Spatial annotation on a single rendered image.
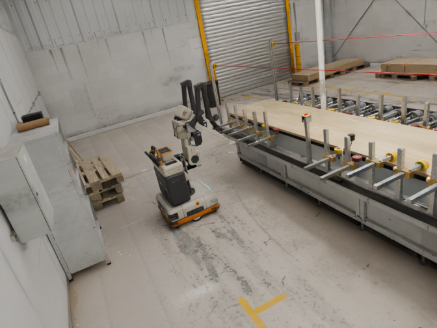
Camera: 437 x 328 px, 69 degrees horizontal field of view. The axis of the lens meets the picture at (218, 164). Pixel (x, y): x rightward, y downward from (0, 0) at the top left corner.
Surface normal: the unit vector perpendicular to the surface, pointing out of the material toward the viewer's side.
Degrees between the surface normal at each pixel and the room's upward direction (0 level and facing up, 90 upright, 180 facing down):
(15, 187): 90
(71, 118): 90
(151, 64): 90
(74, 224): 90
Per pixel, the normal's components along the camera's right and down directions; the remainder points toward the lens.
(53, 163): 0.44, 0.28
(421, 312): -0.19, -0.90
